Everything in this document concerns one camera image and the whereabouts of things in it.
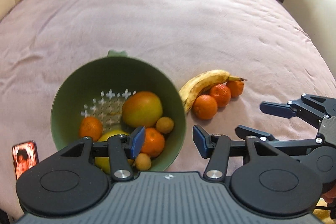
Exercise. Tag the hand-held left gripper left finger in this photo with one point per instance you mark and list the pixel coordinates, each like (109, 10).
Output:
(137, 144)

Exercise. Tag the yellow plush toy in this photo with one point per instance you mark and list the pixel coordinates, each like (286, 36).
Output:
(321, 216)

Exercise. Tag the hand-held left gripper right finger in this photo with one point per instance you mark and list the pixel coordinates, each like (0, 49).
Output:
(199, 144)

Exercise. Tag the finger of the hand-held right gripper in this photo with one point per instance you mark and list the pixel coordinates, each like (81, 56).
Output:
(275, 109)
(252, 132)

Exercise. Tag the small tan longan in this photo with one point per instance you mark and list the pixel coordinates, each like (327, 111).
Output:
(164, 125)
(143, 161)

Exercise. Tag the green colander bowl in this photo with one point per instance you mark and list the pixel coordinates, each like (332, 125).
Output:
(78, 87)

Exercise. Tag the large mango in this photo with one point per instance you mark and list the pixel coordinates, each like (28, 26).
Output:
(141, 108)

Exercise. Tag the yellow banana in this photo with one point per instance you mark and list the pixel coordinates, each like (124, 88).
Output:
(199, 82)

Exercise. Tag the orange tangerine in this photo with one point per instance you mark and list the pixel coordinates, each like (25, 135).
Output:
(90, 128)
(236, 88)
(221, 95)
(205, 106)
(153, 142)

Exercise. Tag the yellow lemon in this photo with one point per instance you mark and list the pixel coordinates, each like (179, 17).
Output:
(103, 163)

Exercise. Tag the pink bedspread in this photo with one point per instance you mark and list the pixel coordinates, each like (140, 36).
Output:
(157, 16)

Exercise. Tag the smartphone with red screen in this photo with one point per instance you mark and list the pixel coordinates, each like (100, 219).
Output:
(25, 158)

